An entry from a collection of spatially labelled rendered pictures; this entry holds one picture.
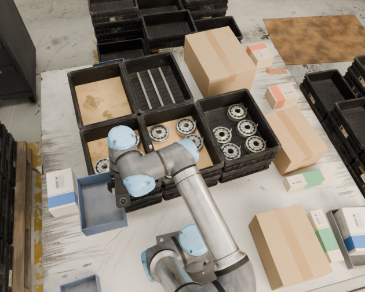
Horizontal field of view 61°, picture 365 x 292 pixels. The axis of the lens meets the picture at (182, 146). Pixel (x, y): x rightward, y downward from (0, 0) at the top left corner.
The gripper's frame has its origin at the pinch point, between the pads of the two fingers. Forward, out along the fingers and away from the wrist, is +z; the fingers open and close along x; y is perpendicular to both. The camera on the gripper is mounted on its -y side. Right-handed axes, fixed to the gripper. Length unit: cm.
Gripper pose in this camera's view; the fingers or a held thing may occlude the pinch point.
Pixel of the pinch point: (120, 195)
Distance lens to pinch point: 115.7
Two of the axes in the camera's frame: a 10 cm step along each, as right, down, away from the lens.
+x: -9.6, 0.8, -2.5
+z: -1.7, 5.5, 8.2
